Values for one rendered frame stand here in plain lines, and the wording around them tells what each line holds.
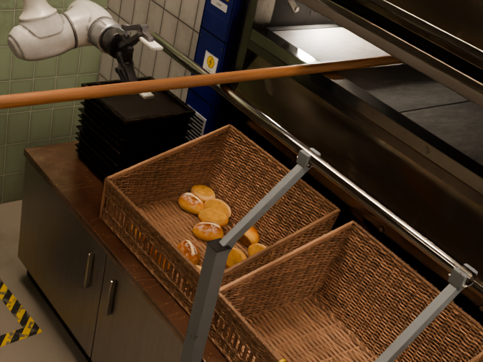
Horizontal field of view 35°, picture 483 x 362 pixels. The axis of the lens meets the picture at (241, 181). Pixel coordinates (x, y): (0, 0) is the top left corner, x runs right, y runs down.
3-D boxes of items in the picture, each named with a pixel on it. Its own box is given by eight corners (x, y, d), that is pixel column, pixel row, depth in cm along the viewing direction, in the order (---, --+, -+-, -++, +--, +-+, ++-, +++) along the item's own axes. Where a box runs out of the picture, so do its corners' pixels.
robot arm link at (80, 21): (121, 43, 218) (80, 57, 212) (95, 22, 227) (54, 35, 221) (117, 8, 211) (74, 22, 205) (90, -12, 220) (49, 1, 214)
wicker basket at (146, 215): (215, 189, 273) (231, 121, 260) (320, 281, 239) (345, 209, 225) (95, 216, 243) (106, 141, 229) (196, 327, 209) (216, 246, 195)
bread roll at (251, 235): (253, 253, 244) (265, 243, 246) (252, 239, 239) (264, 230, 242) (231, 237, 249) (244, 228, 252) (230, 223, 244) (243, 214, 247)
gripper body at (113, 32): (126, 24, 208) (144, 38, 203) (122, 53, 213) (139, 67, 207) (102, 26, 204) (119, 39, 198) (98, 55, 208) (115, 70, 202)
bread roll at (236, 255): (235, 276, 228) (244, 281, 232) (249, 258, 228) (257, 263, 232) (215, 257, 234) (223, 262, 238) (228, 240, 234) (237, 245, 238)
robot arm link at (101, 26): (115, 46, 217) (125, 54, 213) (86, 47, 211) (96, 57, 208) (119, 16, 212) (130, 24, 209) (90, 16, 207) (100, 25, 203)
